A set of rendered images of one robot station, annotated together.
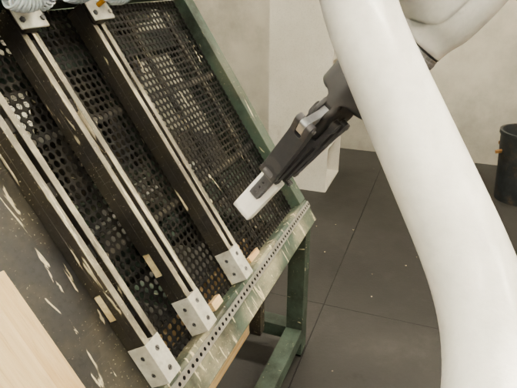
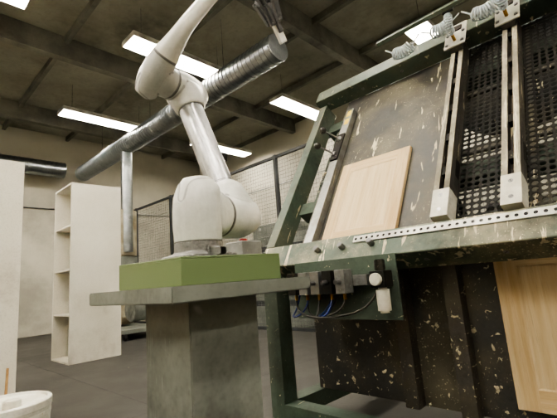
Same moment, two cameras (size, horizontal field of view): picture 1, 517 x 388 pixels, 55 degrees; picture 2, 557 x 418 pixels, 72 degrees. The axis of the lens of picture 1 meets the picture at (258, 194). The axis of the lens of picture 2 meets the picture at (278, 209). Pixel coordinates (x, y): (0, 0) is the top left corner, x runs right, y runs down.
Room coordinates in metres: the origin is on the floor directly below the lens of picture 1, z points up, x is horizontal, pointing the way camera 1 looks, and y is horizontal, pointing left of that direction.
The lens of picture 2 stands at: (1.06, -1.23, 0.75)
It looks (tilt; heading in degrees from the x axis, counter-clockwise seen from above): 10 degrees up; 113
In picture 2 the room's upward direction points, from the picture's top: 5 degrees counter-clockwise
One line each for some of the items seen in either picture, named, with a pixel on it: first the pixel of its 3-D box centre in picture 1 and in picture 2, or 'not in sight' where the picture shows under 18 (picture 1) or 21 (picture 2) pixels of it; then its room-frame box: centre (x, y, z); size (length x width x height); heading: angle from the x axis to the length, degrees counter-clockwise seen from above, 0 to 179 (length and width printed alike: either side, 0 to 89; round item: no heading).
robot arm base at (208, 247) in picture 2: not in sight; (202, 250); (0.34, -0.19, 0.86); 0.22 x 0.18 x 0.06; 159
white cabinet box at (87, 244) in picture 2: not in sight; (87, 270); (-3.05, 2.23, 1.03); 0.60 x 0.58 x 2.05; 160
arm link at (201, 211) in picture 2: not in sight; (199, 209); (0.32, -0.18, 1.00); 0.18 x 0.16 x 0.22; 83
